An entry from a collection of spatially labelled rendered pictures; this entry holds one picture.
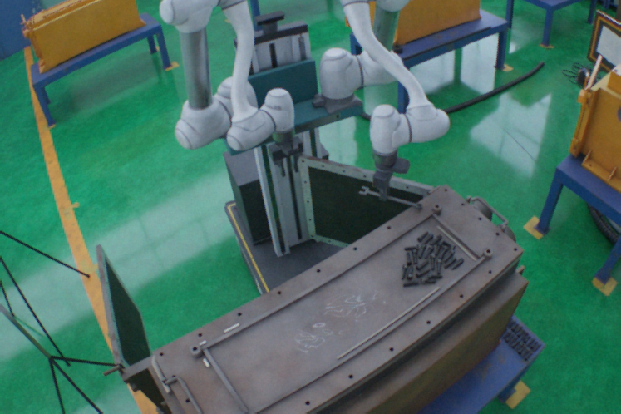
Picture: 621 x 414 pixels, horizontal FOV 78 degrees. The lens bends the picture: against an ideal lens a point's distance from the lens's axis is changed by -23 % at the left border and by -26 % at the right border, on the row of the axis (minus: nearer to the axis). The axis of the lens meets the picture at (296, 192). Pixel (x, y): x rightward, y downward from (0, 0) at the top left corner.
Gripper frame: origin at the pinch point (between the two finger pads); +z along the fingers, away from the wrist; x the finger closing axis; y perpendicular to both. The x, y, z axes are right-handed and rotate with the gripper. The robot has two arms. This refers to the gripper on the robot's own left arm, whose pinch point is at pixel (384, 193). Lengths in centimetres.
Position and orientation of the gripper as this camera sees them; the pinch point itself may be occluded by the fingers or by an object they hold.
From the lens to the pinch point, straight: 185.0
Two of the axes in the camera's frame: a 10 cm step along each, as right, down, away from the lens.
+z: 1.0, 7.2, 6.9
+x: -4.6, 6.5, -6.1
